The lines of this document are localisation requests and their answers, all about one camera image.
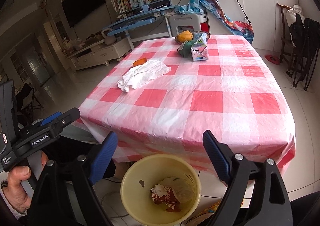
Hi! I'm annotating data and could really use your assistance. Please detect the yellow plastic bin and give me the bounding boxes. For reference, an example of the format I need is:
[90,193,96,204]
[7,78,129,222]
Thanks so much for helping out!
[120,154,202,224]

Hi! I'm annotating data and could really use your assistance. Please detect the white printed carton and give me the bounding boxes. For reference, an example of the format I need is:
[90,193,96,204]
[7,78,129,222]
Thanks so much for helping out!
[190,42,209,62]

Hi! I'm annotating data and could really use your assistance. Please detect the clear plastic container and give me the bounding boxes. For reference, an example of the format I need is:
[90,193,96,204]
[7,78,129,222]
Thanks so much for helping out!
[162,177,198,204]

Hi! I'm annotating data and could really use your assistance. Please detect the green cloth toy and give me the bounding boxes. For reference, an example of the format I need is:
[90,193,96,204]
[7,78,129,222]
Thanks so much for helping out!
[177,41,197,59]

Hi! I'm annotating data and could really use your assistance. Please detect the white plastic stool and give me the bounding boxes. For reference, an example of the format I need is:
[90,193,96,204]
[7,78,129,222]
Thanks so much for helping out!
[168,14,202,38]

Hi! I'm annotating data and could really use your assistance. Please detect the white crumpled plastic bag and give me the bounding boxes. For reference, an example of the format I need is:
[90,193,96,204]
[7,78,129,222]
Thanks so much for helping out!
[117,60,172,93]

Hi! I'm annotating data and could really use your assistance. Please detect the person's left forearm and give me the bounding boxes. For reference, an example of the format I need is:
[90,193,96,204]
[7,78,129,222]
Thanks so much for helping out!
[0,201,28,226]

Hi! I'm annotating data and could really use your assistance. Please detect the blue plastic bag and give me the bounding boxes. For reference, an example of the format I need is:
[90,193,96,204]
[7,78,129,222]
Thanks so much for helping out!
[174,0,207,15]

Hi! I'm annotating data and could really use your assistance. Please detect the red floor object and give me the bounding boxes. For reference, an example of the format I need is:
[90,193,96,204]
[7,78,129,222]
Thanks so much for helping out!
[265,54,280,64]

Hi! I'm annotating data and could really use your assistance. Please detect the wooden chair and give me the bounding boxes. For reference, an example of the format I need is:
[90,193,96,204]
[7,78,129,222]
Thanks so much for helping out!
[276,2,309,92]

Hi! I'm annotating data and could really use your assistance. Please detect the white sack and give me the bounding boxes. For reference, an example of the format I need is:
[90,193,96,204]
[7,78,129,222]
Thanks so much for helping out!
[286,4,304,25]

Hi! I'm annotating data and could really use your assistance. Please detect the blue study desk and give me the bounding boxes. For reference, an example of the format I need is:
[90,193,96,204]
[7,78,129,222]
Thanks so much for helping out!
[104,0,175,50]

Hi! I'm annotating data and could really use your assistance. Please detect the cream television cabinet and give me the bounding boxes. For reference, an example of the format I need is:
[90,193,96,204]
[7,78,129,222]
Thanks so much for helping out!
[67,39,132,72]

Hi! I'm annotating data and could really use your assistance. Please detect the black folding chair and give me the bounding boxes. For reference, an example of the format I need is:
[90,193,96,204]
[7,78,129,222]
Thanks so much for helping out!
[15,82,42,116]

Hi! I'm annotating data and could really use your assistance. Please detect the red snack bag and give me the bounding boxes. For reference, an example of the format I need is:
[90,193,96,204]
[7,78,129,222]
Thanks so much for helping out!
[150,185,182,213]

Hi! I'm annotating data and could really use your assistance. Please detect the black clothing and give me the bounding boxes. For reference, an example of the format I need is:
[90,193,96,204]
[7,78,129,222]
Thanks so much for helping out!
[289,14,320,87]

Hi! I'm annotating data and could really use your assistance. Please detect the person's left hand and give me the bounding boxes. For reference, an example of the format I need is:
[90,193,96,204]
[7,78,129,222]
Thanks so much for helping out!
[0,152,50,214]

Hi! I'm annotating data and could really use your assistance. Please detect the colourful printed bag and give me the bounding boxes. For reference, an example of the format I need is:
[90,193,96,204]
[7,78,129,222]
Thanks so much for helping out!
[200,0,254,44]

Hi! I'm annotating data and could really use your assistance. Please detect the orange printed packet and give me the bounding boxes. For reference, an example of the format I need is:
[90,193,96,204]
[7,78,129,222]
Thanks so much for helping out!
[190,198,245,226]

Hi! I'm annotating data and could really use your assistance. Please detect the clear bag of goods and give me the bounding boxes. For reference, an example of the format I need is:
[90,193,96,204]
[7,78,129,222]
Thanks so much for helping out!
[61,37,87,54]

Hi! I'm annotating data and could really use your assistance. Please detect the white tissue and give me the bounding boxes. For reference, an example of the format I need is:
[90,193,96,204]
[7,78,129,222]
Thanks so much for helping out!
[152,183,170,196]

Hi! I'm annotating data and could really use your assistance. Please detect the pink checked tablecloth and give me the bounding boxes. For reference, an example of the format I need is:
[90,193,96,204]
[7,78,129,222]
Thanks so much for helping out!
[78,35,297,179]

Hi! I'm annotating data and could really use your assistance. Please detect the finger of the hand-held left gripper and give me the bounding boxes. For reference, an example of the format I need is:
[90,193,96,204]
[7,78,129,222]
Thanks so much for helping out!
[40,112,63,126]
[49,107,81,136]

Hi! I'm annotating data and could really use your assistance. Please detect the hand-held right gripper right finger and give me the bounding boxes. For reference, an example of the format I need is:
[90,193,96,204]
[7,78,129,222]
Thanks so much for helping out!
[202,130,293,226]

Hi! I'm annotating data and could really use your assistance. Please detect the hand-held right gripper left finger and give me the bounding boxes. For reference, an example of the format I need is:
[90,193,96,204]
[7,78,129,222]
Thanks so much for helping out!
[27,131,118,226]

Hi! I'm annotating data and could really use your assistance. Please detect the row of books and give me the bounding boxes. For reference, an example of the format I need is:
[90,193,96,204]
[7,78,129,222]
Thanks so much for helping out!
[110,0,133,14]

